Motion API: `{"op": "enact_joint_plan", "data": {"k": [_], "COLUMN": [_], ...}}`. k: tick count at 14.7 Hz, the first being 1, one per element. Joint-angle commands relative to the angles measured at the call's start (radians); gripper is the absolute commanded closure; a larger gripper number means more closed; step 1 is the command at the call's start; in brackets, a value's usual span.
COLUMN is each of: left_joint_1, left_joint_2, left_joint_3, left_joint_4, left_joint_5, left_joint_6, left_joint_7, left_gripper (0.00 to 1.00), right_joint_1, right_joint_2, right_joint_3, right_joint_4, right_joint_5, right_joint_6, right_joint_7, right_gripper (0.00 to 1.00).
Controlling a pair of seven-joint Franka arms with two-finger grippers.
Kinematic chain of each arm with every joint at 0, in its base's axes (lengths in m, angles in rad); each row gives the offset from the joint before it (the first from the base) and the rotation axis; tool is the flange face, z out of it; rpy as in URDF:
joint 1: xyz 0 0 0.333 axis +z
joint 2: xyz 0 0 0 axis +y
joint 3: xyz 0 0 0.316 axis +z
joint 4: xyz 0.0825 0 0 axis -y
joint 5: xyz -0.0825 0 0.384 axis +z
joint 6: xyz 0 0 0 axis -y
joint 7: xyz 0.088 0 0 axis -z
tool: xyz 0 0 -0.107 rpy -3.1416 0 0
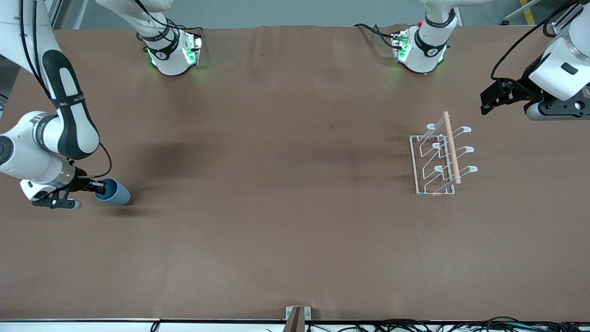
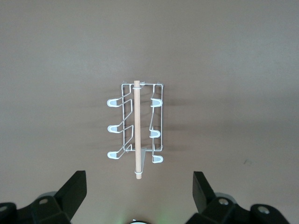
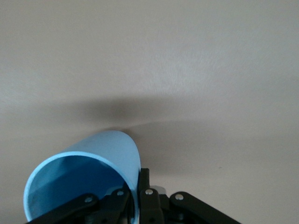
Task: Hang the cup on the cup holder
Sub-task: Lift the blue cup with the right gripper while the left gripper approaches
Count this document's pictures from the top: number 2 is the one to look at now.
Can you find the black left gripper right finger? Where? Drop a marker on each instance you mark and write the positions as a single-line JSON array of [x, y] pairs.
[[222, 210]]

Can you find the brown table cover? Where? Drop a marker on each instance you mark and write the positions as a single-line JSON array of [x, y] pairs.
[[46, 70]]

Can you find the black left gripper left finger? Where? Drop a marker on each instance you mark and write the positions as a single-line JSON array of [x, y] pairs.
[[51, 207]]

